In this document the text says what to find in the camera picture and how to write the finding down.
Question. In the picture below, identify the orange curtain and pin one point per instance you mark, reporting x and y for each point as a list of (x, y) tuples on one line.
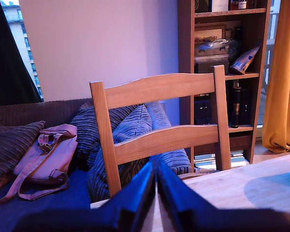
[(280, 84)]

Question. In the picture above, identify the small jar white label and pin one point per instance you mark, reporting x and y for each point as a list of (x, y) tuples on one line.
[(242, 4)]

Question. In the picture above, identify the dark red curtain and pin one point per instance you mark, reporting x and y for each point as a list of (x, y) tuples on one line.
[(4, 72)]

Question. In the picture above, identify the white and blue box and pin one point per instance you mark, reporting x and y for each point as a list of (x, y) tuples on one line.
[(218, 4)]

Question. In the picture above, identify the black pen gift box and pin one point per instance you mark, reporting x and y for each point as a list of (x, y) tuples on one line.
[(211, 65)]

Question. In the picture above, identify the black bottle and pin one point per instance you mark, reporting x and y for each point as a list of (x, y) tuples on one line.
[(238, 32)]

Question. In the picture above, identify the snack bag with blue label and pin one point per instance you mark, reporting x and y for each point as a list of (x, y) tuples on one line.
[(244, 60)]

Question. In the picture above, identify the wooden chair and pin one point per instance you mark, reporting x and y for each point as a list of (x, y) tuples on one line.
[(159, 89)]

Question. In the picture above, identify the stack of books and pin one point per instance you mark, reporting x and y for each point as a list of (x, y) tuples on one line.
[(220, 157)]

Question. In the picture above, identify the wooden picture frame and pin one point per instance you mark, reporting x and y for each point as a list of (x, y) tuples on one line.
[(209, 30)]

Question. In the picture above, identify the clear plastic storage box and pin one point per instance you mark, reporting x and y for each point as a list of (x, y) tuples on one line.
[(212, 47)]

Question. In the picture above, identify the black box with swirls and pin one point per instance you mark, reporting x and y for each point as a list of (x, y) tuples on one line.
[(201, 4)]

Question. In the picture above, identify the black tube with gold band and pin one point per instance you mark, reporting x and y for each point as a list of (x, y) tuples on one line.
[(235, 108)]

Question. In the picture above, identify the wooden bookshelf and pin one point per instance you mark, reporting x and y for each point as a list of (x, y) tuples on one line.
[(184, 48)]

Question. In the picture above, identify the pink fabric bag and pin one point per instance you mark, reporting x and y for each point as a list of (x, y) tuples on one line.
[(50, 157)]

